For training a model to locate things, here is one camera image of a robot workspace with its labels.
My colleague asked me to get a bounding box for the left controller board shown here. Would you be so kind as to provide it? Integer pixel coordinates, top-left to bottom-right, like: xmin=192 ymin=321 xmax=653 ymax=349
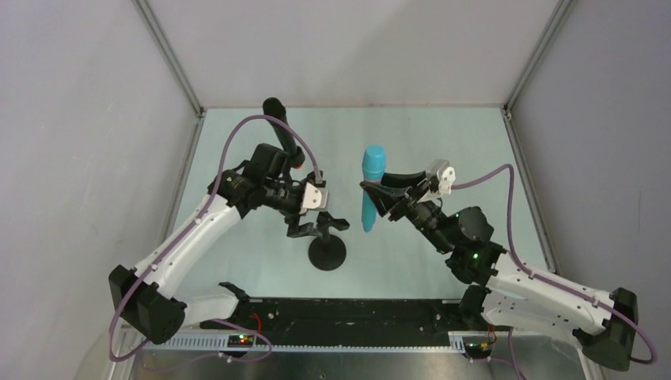
xmin=226 ymin=333 xmax=256 ymax=348

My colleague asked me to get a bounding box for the controller board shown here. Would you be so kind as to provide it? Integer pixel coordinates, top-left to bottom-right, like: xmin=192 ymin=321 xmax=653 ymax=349
xmin=226 ymin=333 xmax=256 ymax=348
xmin=464 ymin=342 xmax=495 ymax=361

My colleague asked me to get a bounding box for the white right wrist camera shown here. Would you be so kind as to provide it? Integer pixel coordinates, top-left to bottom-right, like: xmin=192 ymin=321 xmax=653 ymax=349
xmin=420 ymin=159 xmax=456 ymax=202

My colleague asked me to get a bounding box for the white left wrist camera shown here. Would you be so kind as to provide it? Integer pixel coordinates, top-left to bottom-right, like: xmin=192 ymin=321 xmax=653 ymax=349
xmin=299 ymin=182 xmax=329 ymax=215

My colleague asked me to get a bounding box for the blue microphone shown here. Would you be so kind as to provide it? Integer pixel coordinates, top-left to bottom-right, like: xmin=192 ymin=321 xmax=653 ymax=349
xmin=361 ymin=145 xmax=388 ymax=234

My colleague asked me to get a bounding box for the aluminium frame rail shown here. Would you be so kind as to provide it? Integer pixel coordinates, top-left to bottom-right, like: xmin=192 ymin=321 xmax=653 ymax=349
xmin=121 ymin=298 xmax=596 ymax=336

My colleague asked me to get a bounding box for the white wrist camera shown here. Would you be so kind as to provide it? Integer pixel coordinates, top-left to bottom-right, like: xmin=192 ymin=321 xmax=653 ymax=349
xmin=299 ymin=182 xmax=329 ymax=215
xmin=420 ymin=159 xmax=456 ymax=202

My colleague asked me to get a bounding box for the black microphone stand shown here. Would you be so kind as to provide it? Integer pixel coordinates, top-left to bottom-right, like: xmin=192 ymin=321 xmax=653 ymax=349
xmin=308 ymin=211 xmax=347 ymax=272

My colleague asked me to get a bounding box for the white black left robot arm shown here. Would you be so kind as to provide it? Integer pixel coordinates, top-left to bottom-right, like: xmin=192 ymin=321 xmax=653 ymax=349
xmin=108 ymin=143 xmax=350 ymax=344

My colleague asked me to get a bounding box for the right controller board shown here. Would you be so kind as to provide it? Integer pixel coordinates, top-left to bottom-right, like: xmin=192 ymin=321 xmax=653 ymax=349
xmin=464 ymin=342 xmax=495 ymax=361

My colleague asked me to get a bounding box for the white slotted cable duct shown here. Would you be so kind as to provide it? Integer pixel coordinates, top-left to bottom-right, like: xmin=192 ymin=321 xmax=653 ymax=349
xmin=145 ymin=333 xmax=464 ymax=354

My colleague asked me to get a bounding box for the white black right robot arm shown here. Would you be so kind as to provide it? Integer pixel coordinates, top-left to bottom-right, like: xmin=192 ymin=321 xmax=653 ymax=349
xmin=360 ymin=169 xmax=638 ymax=371

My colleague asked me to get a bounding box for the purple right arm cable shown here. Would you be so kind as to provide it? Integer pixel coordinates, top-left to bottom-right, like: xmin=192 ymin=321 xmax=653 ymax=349
xmin=450 ymin=163 xmax=658 ymax=380

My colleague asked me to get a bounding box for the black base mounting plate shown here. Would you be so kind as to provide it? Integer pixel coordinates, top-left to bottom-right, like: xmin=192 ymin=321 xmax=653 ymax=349
xmin=229 ymin=298 xmax=488 ymax=344

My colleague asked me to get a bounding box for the black microphone orange tip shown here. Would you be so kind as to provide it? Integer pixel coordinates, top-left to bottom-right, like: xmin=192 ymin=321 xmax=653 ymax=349
xmin=262 ymin=97 xmax=305 ymax=169

